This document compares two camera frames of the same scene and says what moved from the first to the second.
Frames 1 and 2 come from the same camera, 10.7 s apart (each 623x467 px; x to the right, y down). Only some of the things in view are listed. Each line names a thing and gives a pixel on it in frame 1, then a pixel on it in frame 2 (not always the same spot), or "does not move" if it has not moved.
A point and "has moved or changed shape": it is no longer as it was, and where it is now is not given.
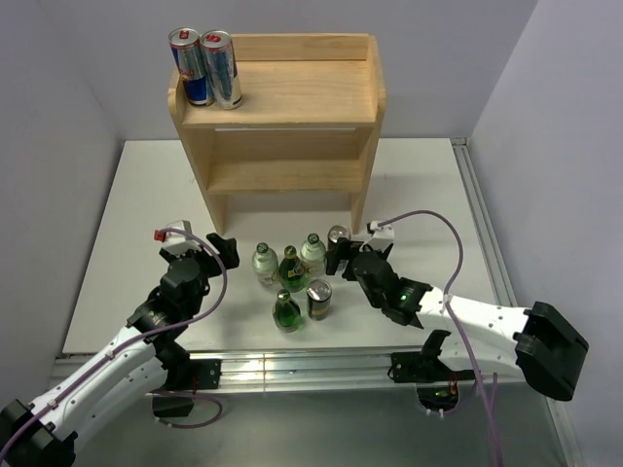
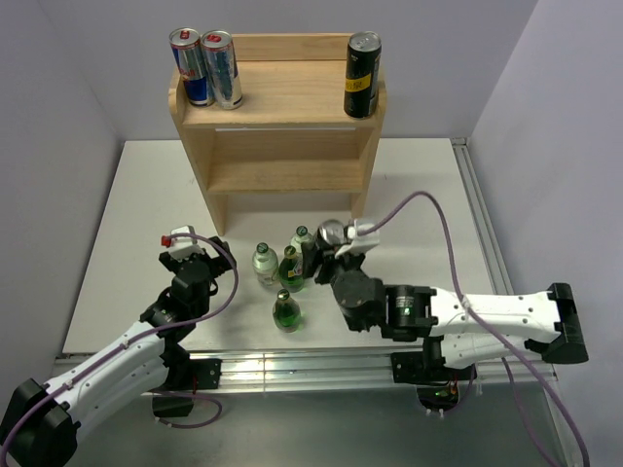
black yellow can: (339, 232) → (362, 74)
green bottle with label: (292, 271) does not move
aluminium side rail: (560, 409) does not move
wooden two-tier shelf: (311, 104) does not move
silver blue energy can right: (218, 54) does not move
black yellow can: (318, 296) → (330, 234)
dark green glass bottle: (286, 313) does not move
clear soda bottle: (313, 256) has moved or changed shape
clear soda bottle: (265, 264) does not move
